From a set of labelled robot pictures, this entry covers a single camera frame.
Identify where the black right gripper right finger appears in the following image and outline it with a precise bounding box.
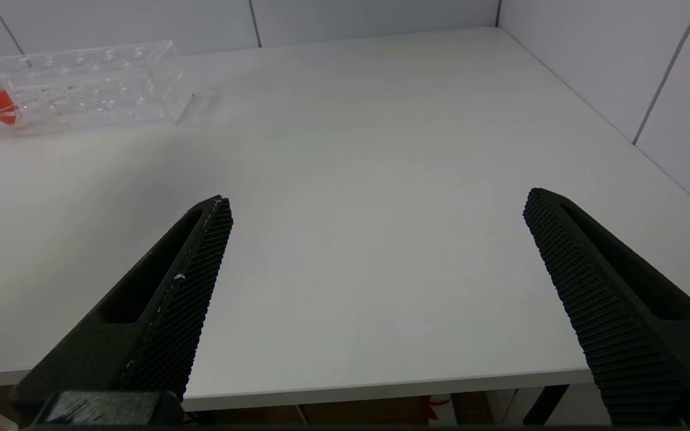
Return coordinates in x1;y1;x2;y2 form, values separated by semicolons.
523;188;690;427

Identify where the white object with red mark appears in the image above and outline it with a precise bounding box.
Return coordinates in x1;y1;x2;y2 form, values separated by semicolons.
423;394;457;426

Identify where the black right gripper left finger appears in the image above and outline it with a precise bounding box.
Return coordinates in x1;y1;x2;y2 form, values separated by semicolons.
13;195;233;427

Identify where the clear acrylic test tube rack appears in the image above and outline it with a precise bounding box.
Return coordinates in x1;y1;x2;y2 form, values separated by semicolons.
0;41;196;142

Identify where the black table leg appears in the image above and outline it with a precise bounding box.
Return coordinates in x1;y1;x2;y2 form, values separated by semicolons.
523;384;568;426

